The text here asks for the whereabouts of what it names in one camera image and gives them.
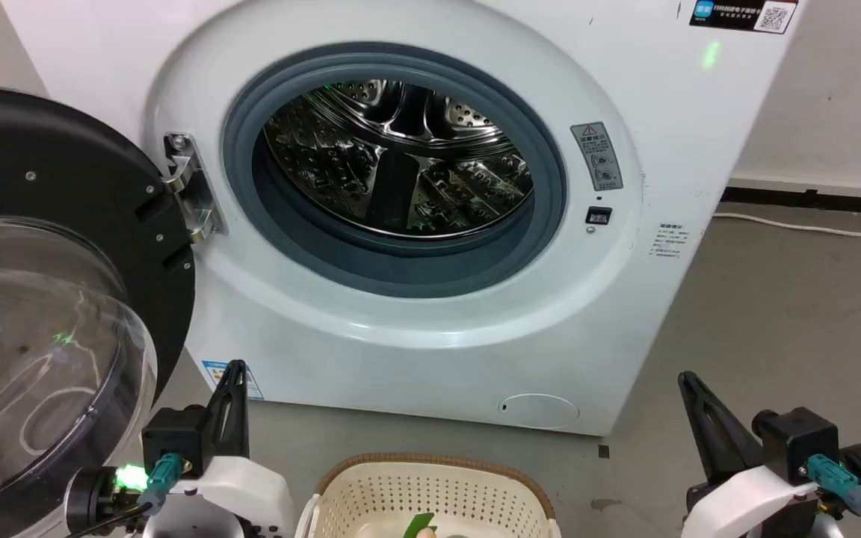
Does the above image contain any grey rubber door gasket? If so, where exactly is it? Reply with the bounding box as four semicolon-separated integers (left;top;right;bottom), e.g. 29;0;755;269
223;43;568;300

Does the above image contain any black skirting strip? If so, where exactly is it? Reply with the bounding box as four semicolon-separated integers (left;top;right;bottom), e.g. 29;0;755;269
722;185;861;217

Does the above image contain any teal plug left gripper cable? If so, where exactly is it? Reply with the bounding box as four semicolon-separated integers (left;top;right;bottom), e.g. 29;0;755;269
64;453;185;538

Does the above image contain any blue and white energy label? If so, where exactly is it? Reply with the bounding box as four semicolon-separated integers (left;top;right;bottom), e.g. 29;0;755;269
202;360;265;401

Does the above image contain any grey warning sticker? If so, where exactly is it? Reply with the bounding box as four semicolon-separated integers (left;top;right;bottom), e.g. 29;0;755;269
570;122;624;192

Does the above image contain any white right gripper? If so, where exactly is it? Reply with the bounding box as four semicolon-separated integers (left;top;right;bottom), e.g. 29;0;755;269
678;371;824;538

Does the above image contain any chrome door hinge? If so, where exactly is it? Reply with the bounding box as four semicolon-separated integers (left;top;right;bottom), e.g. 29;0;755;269
164;133;223;244

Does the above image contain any white front-load washing machine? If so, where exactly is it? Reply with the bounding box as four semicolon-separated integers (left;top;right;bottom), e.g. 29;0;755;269
0;0;809;438

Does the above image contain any round white filter cover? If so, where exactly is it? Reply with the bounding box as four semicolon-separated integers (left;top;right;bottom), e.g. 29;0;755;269
498;394;581;430

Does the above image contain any cream perforated laundry basket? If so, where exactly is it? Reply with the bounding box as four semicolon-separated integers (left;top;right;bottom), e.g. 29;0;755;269
296;453;562;538

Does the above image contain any teal plug gripper cable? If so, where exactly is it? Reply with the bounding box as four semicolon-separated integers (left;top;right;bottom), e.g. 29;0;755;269
64;453;185;538
806;453;861;538

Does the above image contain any white floor cable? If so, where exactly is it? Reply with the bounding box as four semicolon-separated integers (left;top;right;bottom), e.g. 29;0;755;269
713;212;861;238

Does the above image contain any small printed text label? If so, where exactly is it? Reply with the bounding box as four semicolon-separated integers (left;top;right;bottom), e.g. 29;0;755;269
651;223;693;259

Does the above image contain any teal plug right gripper cable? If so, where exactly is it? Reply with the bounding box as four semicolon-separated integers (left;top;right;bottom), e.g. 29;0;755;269
806;453;861;538

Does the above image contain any black washer door, clear dome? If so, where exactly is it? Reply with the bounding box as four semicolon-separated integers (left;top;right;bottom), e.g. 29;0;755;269
0;84;197;538

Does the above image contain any stainless steel washer drum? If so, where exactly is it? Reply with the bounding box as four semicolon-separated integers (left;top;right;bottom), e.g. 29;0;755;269
262;78;534;240

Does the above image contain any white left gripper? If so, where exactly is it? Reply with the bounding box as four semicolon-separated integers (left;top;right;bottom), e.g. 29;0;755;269
143;359;294;538

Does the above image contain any black QR code sticker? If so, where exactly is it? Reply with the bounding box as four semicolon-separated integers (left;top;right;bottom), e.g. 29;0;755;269
689;0;799;34

